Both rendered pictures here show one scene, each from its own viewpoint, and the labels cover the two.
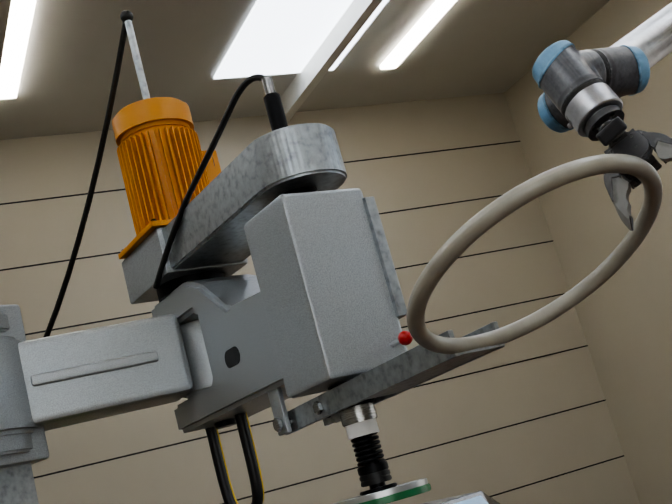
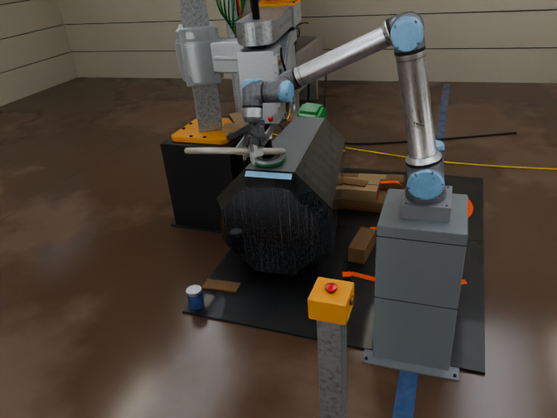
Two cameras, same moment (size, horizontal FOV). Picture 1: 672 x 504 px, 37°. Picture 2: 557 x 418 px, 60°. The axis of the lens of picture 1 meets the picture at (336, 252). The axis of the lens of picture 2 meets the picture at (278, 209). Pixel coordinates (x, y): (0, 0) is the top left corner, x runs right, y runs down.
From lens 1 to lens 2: 2.37 m
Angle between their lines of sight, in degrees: 62
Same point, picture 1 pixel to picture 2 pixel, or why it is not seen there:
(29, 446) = (212, 80)
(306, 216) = (245, 62)
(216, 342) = not seen: hidden behind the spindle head
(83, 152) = not seen: outside the picture
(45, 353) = (218, 49)
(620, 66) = (268, 97)
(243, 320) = not seen: hidden behind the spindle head
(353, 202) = (268, 57)
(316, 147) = (250, 35)
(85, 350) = (231, 51)
